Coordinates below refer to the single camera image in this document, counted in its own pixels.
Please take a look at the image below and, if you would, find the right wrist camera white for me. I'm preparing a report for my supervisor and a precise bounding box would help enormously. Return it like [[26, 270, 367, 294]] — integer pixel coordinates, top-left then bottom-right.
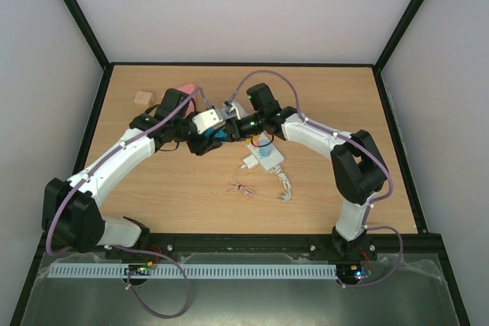
[[222, 100, 248, 120]]

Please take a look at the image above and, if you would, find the light blue small plug adapter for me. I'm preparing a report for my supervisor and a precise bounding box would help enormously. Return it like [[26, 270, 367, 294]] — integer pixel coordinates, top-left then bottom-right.
[[257, 141, 274, 158]]

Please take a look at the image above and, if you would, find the white USB charger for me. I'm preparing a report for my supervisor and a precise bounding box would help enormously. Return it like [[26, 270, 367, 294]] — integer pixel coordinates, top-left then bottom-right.
[[242, 154, 259, 169]]

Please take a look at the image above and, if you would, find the beige cube socket adapter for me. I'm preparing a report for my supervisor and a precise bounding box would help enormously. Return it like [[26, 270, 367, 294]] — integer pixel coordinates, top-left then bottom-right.
[[133, 91, 155, 108]]

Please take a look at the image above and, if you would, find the light blue slotted cable duct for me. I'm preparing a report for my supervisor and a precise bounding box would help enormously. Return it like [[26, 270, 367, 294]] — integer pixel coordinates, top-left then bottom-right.
[[47, 263, 337, 280]]

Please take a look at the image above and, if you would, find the white power strip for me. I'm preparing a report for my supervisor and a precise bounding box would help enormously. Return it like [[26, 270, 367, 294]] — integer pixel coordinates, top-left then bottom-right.
[[219, 106, 286, 173]]

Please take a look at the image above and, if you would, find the white power strip cord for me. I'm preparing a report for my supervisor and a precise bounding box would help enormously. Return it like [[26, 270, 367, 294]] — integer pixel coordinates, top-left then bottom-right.
[[269, 165, 293, 203]]

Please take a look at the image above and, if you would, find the black frame rail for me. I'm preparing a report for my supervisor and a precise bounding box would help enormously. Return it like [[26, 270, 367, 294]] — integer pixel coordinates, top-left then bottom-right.
[[37, 232, 446, 262]]

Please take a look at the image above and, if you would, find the pink USB cable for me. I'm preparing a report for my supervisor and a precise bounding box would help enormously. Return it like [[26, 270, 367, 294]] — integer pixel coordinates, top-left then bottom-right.
[[225, 165, 257, 200]]

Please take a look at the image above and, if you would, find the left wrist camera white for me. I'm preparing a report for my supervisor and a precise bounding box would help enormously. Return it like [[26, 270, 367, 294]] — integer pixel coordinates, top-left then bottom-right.
[[192, 109, 225, 134]]

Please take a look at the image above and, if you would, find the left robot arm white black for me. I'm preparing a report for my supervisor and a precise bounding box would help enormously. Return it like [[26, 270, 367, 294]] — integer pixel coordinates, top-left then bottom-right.
[[41, 89, 225, 256]]

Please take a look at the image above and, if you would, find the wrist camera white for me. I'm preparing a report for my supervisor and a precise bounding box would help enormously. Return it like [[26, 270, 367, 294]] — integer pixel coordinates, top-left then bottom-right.
[[192, 109, 225, 134], [222, 100, 248, 120]]

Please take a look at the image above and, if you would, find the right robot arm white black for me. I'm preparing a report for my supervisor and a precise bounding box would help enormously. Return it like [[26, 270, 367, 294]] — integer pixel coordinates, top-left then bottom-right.
[[224, 83, 393, 259]]

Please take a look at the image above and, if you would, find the blue socket adapter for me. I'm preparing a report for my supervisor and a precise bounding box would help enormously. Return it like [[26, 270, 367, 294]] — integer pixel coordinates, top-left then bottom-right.
[[204, 127, 227, 141]]

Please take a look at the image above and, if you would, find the pink triangular socket adapter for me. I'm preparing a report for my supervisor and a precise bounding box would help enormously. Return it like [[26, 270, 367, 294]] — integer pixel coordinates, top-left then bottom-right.
[[178, 82, 199, 118]]

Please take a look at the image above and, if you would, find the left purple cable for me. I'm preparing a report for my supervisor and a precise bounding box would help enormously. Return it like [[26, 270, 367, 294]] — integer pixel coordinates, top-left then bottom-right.
[[45, 87, 215, 318]]

